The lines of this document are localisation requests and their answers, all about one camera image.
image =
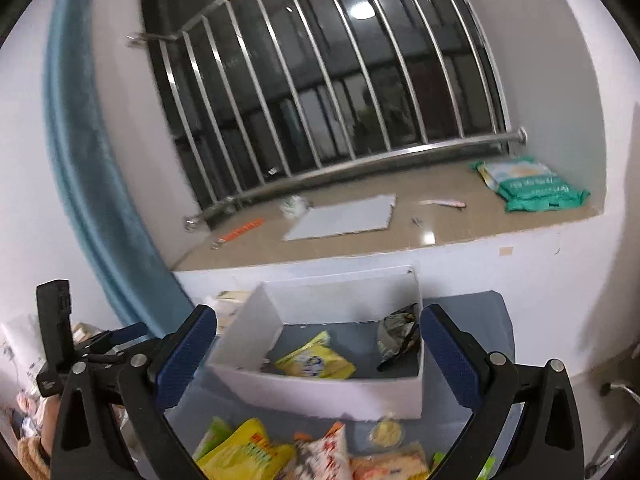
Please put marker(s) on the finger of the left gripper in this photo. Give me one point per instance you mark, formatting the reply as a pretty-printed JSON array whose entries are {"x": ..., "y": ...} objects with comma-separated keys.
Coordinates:
[
  {"x": 120, "y": 334},
  {"x": 127, "y": 349}
]

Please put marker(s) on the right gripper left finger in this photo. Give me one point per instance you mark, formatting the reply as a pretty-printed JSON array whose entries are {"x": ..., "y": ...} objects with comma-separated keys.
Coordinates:
[{"x": 161, "y": 369}]

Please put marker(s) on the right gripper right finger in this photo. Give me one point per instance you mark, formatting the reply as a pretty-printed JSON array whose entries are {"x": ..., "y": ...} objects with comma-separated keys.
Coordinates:
[{"x": 460, "y": 357}]

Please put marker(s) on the grey silver snack packet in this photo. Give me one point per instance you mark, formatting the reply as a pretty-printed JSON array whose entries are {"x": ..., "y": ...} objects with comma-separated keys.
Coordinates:
[{"x": 397, "y": 334}]

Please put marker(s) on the yellow jelly cup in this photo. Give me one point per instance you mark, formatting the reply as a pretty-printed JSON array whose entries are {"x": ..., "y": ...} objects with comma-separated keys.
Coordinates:
[{"x": 387, "y": 433}]

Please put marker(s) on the orange flying cake snack pack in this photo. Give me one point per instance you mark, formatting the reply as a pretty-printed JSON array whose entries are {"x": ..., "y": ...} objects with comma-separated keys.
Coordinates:
[{"x": 406, "y": 462}]

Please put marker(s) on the small yellow snack packet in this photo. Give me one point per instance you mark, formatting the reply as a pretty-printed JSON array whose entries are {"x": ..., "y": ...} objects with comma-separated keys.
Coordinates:
[{"x": 316, "y": 359}]

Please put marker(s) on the white cartoon snack bag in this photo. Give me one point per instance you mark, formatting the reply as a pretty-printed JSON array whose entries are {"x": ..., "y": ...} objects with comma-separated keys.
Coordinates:
[{"x": 325, "y": 458}]

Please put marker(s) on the yellow green-pea snack bag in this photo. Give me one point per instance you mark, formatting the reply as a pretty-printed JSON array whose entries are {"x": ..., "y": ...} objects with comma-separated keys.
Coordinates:
[{"x": 247, "y": 454}]

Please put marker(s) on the person's left hand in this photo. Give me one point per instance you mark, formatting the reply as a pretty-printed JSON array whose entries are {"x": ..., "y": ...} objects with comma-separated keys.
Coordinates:
[{"x": 50, "y": 417}]

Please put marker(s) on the blue curtain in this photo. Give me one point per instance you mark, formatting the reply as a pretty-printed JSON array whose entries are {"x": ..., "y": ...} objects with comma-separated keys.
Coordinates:
[{"x": 136, "y": 282}]

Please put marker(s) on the green seaweed snack bag left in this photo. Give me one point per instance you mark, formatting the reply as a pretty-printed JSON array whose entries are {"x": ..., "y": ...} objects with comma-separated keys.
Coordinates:
[{"x": 217, "y": 432}]

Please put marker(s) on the tissue box pack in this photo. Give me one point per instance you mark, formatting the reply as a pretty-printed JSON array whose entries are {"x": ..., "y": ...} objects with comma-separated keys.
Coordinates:
[{"x": 226, "y": 305}]

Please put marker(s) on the beige fleece left sleeve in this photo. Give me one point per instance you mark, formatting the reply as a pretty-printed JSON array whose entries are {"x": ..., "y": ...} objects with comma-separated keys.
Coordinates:
[{"x": 34, "y": 458}]

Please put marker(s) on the white cardboard box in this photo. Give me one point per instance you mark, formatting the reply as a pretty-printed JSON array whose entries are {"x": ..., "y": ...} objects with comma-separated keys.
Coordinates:
[{"x": 280, "y": 317}]

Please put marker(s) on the white office chair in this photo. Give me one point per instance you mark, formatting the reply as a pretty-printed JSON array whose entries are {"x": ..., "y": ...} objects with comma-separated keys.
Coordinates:
[{"x": 614, "y": 386}]

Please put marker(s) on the small pen on sill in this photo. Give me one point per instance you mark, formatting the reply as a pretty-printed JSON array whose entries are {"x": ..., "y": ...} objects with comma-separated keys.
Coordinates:
[{"x": 456, "y": 204}]

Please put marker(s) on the green tissue packs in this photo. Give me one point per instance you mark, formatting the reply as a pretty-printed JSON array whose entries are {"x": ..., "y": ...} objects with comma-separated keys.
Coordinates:
[{"x": 526, "y": 184}]

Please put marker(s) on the white foam board sheet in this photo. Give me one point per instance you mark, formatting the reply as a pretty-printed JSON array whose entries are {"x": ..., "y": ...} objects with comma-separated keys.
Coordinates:
[{"x": 357, "y": 216}]

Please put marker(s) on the orange handled tool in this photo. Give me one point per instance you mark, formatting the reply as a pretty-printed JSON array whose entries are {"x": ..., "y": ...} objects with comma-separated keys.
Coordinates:
[{"x": 234, "y": 234}]

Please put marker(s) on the steel window guard rail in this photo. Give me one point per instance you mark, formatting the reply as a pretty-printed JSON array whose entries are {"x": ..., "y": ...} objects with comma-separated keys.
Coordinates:
[{"x": 265, "y": 98}]

